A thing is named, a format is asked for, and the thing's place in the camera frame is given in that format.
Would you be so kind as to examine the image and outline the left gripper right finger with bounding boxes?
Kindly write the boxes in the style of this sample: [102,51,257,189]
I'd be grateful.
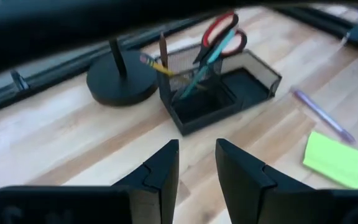
[214,138,315,224]

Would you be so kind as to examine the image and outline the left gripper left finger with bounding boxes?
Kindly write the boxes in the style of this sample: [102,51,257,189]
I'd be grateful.
[112,139,180,224]

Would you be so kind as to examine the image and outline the green sticky note pad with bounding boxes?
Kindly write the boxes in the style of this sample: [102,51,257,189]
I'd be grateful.
[302,130,358,190]

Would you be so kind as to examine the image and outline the purple pen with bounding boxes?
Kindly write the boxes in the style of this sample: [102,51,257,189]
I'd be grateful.
[290,86,357,146]

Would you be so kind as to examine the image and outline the yellow pencil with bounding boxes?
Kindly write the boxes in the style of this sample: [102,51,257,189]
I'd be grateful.
[139,53,209,91]

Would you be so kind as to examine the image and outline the brown pencil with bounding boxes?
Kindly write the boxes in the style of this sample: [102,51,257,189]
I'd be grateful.
[158,32,169,70]

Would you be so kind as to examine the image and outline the teal pen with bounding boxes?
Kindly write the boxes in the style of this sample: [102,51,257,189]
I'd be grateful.
[178,28,237,100]

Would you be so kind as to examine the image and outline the red handled scissors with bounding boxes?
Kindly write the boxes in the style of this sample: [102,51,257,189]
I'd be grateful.
[193,11,248,71]

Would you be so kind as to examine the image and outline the black mesh desk organizer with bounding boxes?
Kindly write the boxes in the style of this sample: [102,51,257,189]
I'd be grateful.
[155,43,283,137]

